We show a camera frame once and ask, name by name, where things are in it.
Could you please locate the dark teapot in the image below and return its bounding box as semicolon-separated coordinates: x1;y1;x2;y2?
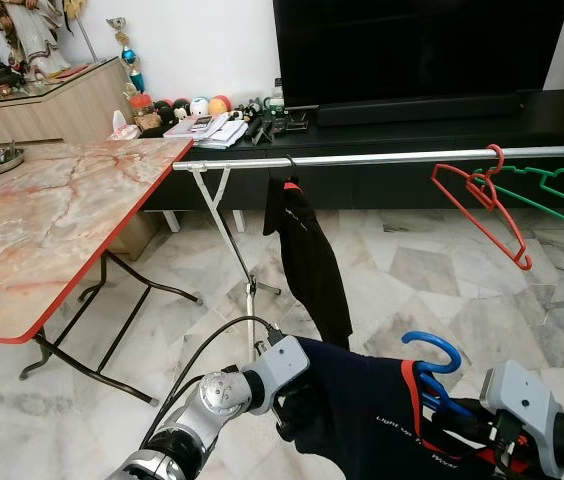
0;62;23;89

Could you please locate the black television console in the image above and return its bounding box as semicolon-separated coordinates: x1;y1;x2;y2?
142;88;564;213

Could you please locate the white porcelain figurine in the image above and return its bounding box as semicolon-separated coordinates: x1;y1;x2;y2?
0;0;73;81

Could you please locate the stack of papers and magazines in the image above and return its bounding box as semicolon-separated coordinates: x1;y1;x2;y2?
164;112;248;149

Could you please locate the black shirt with white print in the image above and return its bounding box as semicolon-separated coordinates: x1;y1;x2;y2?
263;175;354;351

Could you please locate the black desk gadget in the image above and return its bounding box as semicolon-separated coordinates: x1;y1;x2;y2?
274;112;311;134

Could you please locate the marble pattern folding table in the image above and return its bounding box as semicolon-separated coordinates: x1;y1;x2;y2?
0;136;203;406

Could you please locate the black clothes hanger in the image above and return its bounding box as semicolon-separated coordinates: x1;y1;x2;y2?
282;153;301;186

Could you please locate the glass jar with red lid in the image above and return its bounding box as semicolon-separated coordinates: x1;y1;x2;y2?
130;90;158;129

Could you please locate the black remote control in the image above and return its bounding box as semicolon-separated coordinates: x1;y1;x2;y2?
250;118;275;146

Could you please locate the black soundbar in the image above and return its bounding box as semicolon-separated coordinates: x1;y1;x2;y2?
314;93;523;128

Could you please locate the green plastic clothes hanger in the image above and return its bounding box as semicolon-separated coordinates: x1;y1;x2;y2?
467;141;564;239

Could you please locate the white tissue pack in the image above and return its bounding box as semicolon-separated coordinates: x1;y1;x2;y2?
112;110;141;139

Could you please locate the silver metal clothes rack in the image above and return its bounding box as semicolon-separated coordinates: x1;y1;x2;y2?
172;143;564;363

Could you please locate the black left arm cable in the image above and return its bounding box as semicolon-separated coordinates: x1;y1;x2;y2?
147;317;283;446

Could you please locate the light wooden sideboard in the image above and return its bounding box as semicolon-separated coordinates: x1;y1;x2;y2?
0;57;138;146

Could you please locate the blue plastic clothes hanger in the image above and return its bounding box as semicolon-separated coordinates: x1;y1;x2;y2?
400;331;483;421

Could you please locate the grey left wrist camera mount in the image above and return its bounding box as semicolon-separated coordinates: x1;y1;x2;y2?
247;335;313;416

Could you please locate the flat red tray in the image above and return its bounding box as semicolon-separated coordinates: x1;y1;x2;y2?
47;62;93;81

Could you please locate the navy shirt with red trim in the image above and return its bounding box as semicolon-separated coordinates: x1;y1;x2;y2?
280;336;523;480

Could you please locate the red plastic clothes hanger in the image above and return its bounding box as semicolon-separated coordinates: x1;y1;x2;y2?
430;144;535;272

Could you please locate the gold and blue trophy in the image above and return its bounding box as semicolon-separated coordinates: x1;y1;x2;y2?
107;17;148;93

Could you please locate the black flat screen television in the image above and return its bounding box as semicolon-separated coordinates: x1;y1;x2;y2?
273;0;564;109

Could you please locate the clear bottle with green base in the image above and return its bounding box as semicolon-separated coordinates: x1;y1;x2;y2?
265;78;288;113

